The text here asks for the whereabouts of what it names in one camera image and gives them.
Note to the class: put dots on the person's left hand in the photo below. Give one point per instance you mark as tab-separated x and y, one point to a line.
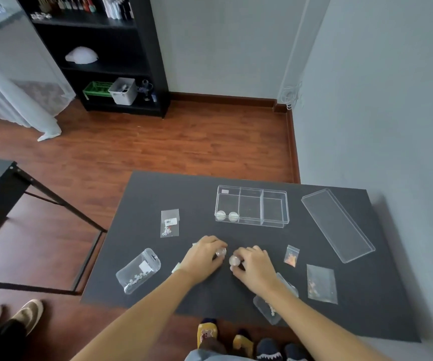
199	259

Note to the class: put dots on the person's right hand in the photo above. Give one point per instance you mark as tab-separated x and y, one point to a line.
258	272

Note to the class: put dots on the person's right thumb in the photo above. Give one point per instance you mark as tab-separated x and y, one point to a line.
236	269

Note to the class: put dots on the person's left thumb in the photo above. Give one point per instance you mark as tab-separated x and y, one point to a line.
217	261

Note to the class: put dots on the small clear round capsule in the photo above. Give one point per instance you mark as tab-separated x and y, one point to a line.
234	260
221	253

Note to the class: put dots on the person's right forearm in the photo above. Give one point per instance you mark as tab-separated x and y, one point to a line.
314	327

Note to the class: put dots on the person's left forearm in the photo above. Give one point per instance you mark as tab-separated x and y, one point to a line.
137	319

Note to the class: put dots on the small clear plastic bag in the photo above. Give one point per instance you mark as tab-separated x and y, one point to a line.
176	267

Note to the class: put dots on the white round capsule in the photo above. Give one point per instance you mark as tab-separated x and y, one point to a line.
221	216
233	216

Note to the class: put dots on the clear plastic package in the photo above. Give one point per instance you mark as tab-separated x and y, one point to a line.
267	310

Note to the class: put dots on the tiny zip bag orange pieces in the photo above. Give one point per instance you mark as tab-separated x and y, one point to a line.
292	255

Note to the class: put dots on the small labelled zip bag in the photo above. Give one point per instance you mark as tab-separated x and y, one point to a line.
170	223

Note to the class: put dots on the clear compartment box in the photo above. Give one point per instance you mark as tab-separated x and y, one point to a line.
252	206

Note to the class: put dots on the clear package with white label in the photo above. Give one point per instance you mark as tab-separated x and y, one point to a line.
138	271

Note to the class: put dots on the large clear zip bag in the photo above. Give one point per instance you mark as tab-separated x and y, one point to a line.
321	284

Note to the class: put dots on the dark blue shark slipper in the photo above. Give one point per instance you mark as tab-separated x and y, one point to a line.
295	353
269	351

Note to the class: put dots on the clear box lid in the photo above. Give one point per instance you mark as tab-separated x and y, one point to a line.
336	225

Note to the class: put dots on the small glass stand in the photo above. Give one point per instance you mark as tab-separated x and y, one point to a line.
146	89

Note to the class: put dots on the white plastic bin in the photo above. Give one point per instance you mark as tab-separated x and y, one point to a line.
123	92

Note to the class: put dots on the green plastic basket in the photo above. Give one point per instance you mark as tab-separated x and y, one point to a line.
97	90

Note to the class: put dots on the black shelf unit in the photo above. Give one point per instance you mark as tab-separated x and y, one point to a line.
141	52

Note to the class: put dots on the white dome shade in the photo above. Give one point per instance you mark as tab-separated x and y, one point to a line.
82	56

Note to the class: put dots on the white sheer curtain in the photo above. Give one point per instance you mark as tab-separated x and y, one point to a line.
17	97

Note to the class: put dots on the row of white bottles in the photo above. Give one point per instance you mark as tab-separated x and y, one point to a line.
118	7

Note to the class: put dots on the row of coloured bottles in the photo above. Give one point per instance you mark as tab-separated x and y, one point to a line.
70	3

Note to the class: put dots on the small glass pieces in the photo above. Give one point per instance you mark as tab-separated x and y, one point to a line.
40	16

